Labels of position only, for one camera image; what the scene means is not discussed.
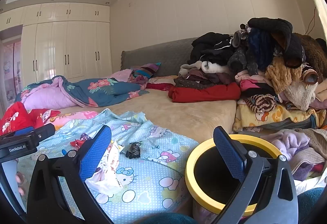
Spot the dark red candy wrapper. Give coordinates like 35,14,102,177
70,139,86,149

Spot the mauve folded garment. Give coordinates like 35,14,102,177
183,72,237,85

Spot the brown fleece garment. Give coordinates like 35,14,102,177
294,33,327,84

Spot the cream pink pillow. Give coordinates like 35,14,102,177
148,76,179,85

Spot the bed with beige cover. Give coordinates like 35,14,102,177
55,88,238,153

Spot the striped colourful pillow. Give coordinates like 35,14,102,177
130,62,162,80

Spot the white printed packet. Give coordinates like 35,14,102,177
85,140,125,195

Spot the yellow rimmed trash bin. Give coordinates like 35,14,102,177
184,134,288,224

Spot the light grey garment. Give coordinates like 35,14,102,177
178,60,205,77

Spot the grey quilted headboard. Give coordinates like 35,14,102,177
120,37,202,77

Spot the cream wardrobe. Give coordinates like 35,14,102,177
0,2,113,84

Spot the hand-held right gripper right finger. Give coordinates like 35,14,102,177
213,126,299,224

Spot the white plush garment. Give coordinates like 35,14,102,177
201,60,230,73

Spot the black jacket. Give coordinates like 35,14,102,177
190,32,239,66

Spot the navy fuzzy garment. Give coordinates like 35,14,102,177
246,28,278,66

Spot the black quilted garment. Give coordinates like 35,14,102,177
247,17,306,68

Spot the pink garment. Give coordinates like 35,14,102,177
234,71,275,94

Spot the dark dotted folded garment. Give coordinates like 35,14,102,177
174,77,217,89

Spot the blue floral quilt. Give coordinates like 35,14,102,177
14,71,150,110

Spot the brown patterned knit sleeve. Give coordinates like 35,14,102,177
300,62,320,85

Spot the pink cartoon printed door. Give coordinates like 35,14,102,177
0,25,24,112

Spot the red folded garment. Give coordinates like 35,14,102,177
168,82,242,103

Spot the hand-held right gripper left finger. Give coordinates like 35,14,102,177
27,125,113,224

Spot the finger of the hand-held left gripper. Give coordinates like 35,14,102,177
0,124,56,143

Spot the tan knitted garment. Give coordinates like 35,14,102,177
264,56,304,95

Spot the dark red patterned cloth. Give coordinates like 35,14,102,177
146,82,177,91

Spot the red wall cable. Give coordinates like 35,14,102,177
305,7,317,35

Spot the person's left hand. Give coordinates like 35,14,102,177
15,172,26,196

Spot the lavender fleece garment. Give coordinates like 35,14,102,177
269,129,311,160

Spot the light blue cartoon sheet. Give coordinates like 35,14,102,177
17,108,200,224

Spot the black snack wrapper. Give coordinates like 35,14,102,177
126,142,142,159

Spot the red floral blanket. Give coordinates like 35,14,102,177
0,101,61,136

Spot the grey fuzzy sock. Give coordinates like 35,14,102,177
232,24,252,48

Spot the pink cartoon blanket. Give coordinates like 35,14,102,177
42,111,99,127

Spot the brown striped knit garment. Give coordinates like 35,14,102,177
245,94,279,113

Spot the beige knitted sweater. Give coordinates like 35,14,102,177
290,127,327,181

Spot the cream fleece garment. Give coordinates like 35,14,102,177
278,78,318,110

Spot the grey speckled garment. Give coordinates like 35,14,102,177
227,47,258,76

